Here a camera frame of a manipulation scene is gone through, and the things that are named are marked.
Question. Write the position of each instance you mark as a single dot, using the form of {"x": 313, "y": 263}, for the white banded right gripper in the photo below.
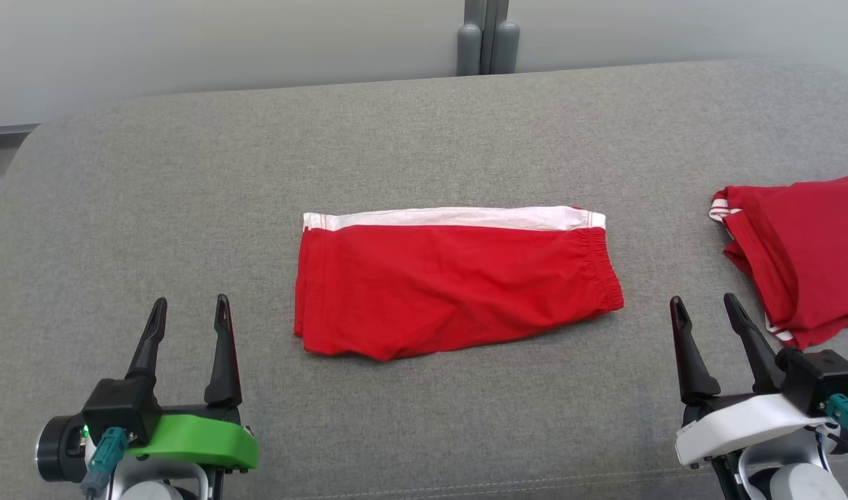
{"x": 736, "y": 427}

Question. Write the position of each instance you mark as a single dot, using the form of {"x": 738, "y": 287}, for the red and white shorts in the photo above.
{"x": 451, "y": 285}

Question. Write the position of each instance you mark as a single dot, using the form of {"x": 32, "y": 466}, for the grey fabric sofa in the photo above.
{"x": 187, "y": 208}

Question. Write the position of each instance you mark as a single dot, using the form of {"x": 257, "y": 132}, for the grey metal partition foot frame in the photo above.
{"x": 7, "y": 130}

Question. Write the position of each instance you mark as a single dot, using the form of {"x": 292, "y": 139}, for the grey partition post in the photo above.
{"x": 469, "y": 52}

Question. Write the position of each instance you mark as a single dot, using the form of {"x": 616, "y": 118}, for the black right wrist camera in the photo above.
{"x": 819, "y": 378}

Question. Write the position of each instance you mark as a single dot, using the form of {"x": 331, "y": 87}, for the red and white jersey shirt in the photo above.
{"x": 812, "y": 243}

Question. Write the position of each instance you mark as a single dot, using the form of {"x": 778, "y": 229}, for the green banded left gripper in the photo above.
{"x": 201, "y": 441}

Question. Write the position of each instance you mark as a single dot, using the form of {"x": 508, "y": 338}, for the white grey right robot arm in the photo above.
{"x": 792, "y": 486}

